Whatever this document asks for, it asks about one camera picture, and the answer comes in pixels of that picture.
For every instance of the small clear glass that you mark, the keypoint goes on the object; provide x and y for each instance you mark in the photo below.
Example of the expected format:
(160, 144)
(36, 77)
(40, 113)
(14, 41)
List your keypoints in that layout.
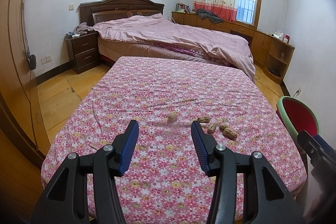
(283, 56)

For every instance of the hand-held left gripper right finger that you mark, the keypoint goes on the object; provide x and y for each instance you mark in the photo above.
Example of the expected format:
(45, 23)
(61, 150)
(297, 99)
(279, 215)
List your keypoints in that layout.
(199, 148)

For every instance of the row of books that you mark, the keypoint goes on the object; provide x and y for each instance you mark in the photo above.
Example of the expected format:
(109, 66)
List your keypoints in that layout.
(183, 8)

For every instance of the peanut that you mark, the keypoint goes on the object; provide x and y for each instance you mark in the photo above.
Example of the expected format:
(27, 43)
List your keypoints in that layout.
(173, 117)
(211, 128)
(223, 125)
(230, 133)
(203, 119)

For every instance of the pink checked quilt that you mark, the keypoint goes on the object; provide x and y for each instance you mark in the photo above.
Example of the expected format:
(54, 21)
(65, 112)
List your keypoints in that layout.
(168, 35)

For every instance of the pink crumpled cloth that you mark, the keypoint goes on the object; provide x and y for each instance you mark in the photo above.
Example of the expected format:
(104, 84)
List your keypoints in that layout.
(82, 28)

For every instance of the grey crumpled clothes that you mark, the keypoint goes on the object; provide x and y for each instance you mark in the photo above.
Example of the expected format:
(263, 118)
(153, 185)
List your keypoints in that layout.
(210, 16)

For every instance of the black plugged charger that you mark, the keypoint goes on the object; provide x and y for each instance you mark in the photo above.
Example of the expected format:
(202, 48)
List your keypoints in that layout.
(32, 61)

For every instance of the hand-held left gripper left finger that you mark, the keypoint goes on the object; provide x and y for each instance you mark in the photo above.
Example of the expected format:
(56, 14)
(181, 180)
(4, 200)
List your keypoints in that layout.
(130, 148)

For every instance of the white packets on shelf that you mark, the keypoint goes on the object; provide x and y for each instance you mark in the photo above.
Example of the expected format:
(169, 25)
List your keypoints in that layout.
(277, 35)

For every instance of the small red box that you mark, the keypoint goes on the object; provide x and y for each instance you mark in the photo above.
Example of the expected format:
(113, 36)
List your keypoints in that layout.
(286, 39)

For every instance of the wooden corner shelf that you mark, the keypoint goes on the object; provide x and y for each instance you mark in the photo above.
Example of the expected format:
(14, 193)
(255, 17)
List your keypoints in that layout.
(275, 50)

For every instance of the green rimmed red trash bin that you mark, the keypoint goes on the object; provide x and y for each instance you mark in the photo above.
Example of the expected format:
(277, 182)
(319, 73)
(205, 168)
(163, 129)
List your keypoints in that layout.
(299, 115)

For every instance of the pink floral bed sheet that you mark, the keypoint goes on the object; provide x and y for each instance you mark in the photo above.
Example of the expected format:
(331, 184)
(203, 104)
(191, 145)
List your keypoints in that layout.
(162, 87)

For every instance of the dark wooden nightstand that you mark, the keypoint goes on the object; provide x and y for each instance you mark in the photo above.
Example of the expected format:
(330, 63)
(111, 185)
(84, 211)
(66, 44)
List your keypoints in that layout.
(84, 53)

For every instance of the white light switch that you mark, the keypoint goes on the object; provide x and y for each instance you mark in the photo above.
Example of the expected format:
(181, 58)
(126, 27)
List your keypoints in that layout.
(72, 6)

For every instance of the white double wall socket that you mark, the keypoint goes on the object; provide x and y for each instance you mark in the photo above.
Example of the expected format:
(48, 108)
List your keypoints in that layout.
(46, 59)

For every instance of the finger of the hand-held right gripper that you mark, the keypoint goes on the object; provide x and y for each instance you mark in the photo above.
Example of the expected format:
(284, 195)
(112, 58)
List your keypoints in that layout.
(326, 150)
(307, 144)

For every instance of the wooden desk cabinet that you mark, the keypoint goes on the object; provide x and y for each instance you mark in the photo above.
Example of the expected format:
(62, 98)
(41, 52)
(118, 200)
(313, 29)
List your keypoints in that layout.
(260, 45)

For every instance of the wooden wardrobe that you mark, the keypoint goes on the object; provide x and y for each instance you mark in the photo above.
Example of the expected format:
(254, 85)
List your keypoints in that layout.
(13, 56)

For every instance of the flat black device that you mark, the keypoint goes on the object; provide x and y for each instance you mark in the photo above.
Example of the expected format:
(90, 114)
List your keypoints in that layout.
(274, 71)

